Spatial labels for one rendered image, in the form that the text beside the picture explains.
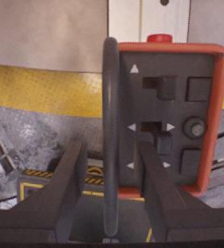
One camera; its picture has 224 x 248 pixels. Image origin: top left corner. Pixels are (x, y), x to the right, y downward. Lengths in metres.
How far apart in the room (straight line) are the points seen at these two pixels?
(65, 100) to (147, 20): 0.79
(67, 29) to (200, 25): 0.48
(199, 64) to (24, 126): 1.06
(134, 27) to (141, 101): 0.15
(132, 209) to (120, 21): 0.81
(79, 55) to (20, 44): 0.22
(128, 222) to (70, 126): 0.60
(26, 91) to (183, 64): 0.98
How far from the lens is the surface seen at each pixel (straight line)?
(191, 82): 0.23
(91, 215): 0.97
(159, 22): 0.35
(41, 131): 1.15
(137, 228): 1.04
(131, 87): 0.22
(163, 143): 0.18
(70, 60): 0.72
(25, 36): 0.78
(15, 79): 1.14
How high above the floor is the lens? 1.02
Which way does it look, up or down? 73 degrees down
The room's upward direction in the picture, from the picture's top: 178 degrees clockwise
